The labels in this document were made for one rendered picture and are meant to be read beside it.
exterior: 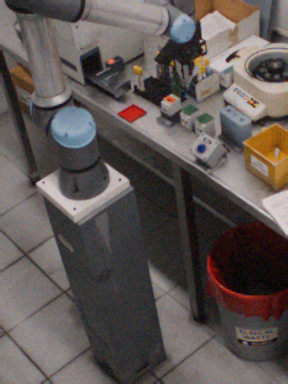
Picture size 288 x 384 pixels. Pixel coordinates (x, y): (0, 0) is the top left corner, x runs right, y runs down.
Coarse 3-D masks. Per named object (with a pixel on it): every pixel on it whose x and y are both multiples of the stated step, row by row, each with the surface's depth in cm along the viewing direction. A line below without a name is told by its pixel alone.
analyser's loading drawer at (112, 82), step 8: (88, 72) 250; (96, 72) 249; (104, 72) 244; (96, 80) 245; (104, 80) 245; (112, 80) 242; (120, 80) 244; (128, 80) 239; (104, 88) 242; (112, 88) 241; (120, 88) 239; (128, 88) 241
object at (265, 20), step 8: (248, 0) 255; (256, 0) 252; (264, 0) 249; (272, 0) 246; (264, 8) 250; (272, 8) 249; (264, 16) 251; (272, 16) 250; (264, 24) 252; (272, 24) 251; (264, 32) 254; (264, 40) 255
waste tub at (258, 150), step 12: (264, 132) 207; (276, 132) 211; (252, 144) 207; (264, 144) 210; (276, 144) 214; (252, 156) 204; (264, 156) 199; (252, 168) 207; (264, 168) 202; (276, 168) 197; (264, 180) 205; (276, 180) 200
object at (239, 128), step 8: (224, 112) 215; (232, 112) 214; (224, 120) 216; (232, 120) 212; (240, 120) 211; (248, 120) 211; (224, 128) 219; (232, 128) 215; (240, 128) 211; (248, 128) 212; (224, 136) 221; (232, 136) 217; (240, 136) 213; (248, 136) 214; (232, 144) 218; (240, 144) 215; (240, 152) 216
